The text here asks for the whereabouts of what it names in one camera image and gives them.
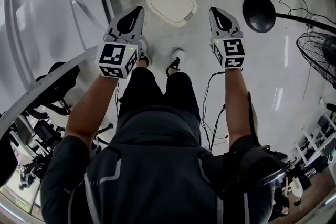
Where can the person's right forearm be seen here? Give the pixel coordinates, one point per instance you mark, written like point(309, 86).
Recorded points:
point(236, 102)

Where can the person's left black shoe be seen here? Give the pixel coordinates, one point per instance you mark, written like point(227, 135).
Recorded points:
point(144, 56)

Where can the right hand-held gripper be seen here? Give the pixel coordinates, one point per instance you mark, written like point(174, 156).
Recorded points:
point(231, 52)

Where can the person's right black shoe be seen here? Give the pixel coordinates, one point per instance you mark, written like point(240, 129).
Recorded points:
point(175, 61)

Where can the person's left forearm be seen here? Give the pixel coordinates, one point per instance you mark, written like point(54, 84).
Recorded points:
point(97, 105)

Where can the person's black shoe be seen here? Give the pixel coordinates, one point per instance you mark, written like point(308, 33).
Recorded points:
point(175, 61)
point(144, 56)

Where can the person's dark shirt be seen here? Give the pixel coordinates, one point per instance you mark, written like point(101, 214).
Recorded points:
point(155, 173)

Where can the white metal frame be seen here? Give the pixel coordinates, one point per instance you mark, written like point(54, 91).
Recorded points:
point(47, 81)

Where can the person's black shorts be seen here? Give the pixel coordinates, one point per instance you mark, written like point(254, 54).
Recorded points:
point(157, 91)

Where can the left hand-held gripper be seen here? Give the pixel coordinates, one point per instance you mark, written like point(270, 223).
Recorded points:
point(118, 56)

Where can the white shelf rack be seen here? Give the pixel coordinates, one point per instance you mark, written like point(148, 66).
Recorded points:
point(319, 136)

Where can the black standing fan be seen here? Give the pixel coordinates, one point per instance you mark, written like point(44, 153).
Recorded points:
point(258, 13)

